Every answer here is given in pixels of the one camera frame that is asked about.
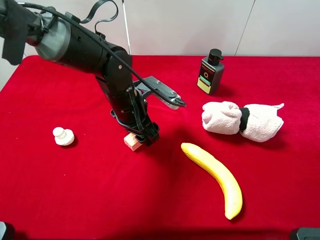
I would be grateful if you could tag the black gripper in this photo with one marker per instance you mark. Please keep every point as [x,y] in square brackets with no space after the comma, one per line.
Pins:
[128,107]

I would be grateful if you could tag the beige wooden block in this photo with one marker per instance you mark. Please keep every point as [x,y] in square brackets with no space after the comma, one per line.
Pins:
[131,141]

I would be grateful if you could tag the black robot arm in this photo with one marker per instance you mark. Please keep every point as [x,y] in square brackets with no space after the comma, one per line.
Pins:
[63,39]

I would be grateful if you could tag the white mushroom-shaped object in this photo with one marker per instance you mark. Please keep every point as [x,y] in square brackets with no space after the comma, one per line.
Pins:
[63,137]

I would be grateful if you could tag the rolled pink towel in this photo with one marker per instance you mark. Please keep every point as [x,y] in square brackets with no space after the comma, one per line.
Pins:
[225,117]

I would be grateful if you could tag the black pump soap bottle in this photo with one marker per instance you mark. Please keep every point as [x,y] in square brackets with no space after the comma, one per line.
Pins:
[211,72]

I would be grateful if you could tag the red velvet tablecloth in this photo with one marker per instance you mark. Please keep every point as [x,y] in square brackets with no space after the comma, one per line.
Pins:
[97,188]

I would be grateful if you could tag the black elastic band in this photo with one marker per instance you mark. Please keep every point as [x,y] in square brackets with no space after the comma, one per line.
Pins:
[245,113]

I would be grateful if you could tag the yellow banana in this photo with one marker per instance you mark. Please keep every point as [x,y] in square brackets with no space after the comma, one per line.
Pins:
[233,198]

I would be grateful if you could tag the black base corner right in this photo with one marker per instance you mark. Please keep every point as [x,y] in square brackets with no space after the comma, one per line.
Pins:
[305,233]

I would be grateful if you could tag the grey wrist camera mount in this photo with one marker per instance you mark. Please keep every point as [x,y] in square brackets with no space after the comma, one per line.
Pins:
[152,86]

